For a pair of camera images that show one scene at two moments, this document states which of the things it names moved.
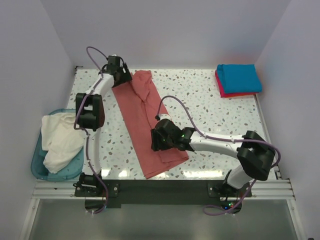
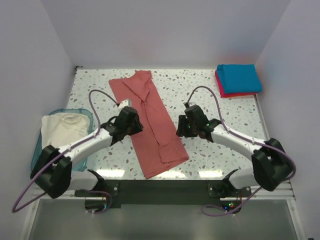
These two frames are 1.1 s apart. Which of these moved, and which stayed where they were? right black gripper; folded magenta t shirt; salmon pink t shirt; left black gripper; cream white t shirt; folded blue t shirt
Moved: left black gripper; right black gripper
Stayed: cream white t shirt; folded magenta t shirt; folded blue t shirt; salmon pink t shirt
